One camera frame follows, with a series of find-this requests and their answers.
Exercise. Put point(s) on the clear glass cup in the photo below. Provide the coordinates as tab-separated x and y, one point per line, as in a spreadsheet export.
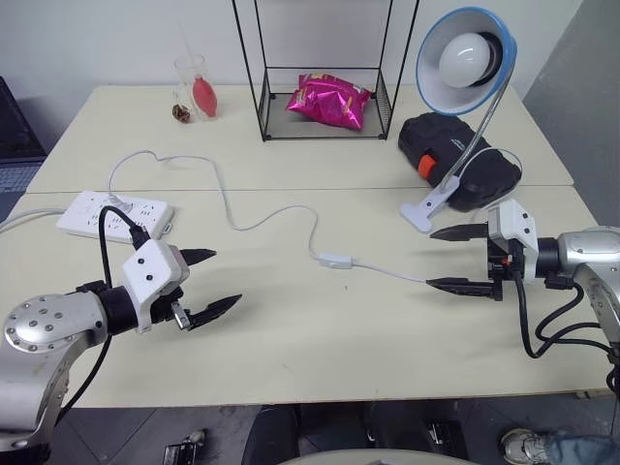
186	72

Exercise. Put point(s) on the white light bulb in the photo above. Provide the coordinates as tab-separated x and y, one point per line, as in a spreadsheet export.
462	58

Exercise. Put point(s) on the white power strip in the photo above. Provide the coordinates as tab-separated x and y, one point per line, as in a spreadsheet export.
87	213

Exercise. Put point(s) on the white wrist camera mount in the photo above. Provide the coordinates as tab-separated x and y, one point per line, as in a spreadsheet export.
145	271
520	223

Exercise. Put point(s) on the pale curved rim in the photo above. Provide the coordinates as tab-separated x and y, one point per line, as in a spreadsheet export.
378	457

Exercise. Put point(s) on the blue clip desk lamp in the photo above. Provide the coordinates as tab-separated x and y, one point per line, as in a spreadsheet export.
436	63

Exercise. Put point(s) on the grey sneaker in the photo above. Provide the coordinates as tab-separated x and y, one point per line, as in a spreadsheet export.
523	445

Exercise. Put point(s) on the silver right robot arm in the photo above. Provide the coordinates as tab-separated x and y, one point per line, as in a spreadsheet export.
581	252

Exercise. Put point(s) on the small black metal device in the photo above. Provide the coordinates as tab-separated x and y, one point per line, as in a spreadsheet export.
184	448
443	431

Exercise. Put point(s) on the black tool case orange latch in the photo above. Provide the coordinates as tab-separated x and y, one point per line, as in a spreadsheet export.
436	135

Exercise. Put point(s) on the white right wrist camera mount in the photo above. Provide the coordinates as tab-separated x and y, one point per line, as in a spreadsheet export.
520	223

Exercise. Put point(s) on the blue jeans leg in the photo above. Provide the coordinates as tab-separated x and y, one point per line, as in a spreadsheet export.
581	448

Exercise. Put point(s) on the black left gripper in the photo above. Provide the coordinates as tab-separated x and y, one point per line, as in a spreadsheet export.
167	307

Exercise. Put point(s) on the red rubber dust blower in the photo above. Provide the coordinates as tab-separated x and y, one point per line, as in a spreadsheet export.
204	97

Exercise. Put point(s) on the dark laptop computer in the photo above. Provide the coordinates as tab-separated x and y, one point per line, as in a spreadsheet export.
14	135

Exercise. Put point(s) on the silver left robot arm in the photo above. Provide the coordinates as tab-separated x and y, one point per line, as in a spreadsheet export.
48	319

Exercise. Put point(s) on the pink snack bag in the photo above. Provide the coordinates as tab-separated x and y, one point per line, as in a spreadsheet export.
324	102

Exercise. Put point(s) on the small brown nut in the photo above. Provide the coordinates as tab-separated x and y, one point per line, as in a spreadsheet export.
180	112

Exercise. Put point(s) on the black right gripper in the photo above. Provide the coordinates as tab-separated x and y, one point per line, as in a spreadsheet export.
500	261

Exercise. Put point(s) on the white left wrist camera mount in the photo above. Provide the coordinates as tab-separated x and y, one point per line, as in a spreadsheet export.
145	271

